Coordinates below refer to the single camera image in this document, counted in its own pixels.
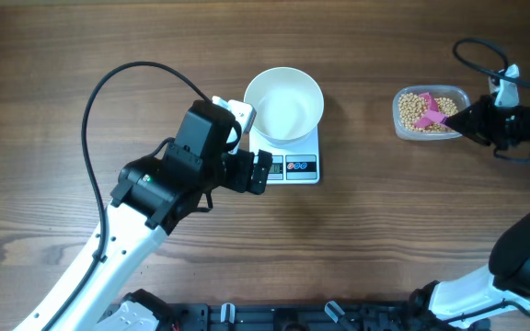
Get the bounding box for pink plastic measuring scoop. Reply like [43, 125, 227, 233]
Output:
[414, 93, 447, 128]

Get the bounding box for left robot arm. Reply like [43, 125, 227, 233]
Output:
[18, 97, 272, 330]

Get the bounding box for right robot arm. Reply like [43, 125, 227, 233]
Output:
[401, 96, 530, 330]

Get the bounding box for white bowl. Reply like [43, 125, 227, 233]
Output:
[243, 67, 325, 144]

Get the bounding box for white digital kitchen scale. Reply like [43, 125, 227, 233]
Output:
[249, 128, 321, 185]

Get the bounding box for clear plastic container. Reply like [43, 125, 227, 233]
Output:
[393, 85, 470, 141]

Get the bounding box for soybeans pile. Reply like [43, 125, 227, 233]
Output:
[398, 93, 459, 133]

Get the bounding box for left black cable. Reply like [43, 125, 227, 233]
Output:
[39, 61, 213, 331]

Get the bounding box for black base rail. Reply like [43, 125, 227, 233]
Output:
[167, 302, 406, 331]

